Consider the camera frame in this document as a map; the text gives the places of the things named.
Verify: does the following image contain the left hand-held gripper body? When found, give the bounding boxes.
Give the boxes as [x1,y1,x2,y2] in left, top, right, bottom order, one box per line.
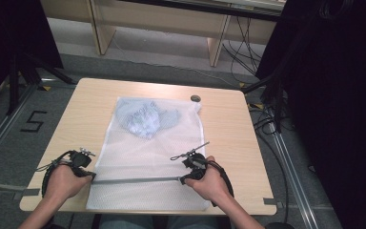
[67,146,97,177]

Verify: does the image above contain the black curtain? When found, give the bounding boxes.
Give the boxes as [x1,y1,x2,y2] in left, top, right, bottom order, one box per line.
[254,0,366,229]
[0,0,65,111]

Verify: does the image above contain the person's right hand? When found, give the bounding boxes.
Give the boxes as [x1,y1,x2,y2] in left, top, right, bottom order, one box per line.
[184,155,234,205]

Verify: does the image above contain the grey tape strip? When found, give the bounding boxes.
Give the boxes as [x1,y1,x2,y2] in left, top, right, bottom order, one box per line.
[263,197,284,210]
[11,187,42,202]

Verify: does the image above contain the person's legs in jeans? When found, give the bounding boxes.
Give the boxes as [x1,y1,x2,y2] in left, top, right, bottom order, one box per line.
[98,214,234,229]

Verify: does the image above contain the white mesh laundry bag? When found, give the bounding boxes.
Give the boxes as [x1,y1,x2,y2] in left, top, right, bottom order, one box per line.
[85,96,212,212]

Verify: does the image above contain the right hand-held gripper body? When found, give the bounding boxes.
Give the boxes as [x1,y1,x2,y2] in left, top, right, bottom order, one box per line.
[170,141,212,182]

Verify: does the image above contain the black floor cable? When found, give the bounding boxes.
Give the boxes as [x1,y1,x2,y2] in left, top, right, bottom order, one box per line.
[249,108,291,224]

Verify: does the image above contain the black tripod stand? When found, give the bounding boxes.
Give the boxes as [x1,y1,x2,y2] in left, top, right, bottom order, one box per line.
[5,52,78,116]

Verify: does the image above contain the bundle of black floor cables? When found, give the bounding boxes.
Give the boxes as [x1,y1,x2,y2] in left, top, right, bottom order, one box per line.
[221,15,265,78]

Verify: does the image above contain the person's left hand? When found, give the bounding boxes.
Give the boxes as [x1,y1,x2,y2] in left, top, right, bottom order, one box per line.
[45,164,93,202]

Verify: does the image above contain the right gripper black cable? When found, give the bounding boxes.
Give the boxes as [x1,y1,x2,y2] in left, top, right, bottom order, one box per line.
[205,159,235,208]

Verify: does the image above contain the light wooden bench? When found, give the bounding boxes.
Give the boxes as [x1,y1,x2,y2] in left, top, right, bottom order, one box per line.
[37,0,288,68]

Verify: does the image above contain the black metal stand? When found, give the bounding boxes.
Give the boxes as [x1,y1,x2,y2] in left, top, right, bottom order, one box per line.
[241,63,289,135]

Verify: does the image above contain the light blue garment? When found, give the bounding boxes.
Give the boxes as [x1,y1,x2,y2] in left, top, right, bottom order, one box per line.
[115,98,182,139]

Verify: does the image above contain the metal floor rail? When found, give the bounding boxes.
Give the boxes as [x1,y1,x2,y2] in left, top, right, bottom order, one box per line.
[0,83,37,171]
[268,122,319,229]

